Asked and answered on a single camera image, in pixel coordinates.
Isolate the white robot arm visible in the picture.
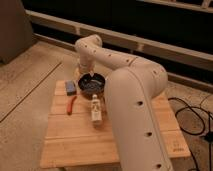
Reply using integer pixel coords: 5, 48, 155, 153
75, 35, 174, 171

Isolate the grey cabinet corner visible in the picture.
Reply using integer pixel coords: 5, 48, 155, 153
0, 0, 36, 64

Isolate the white plastic bottle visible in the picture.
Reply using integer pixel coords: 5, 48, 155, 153
91, 94, 102, 125

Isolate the dark ceramic bowl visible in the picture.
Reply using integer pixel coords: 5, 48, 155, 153
78, 73, 105, 99

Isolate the blue sponge block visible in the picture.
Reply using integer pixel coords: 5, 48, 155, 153
65, 81, 77, 96

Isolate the white metal railing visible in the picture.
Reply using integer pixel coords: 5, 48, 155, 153
22, 0, 213, 93

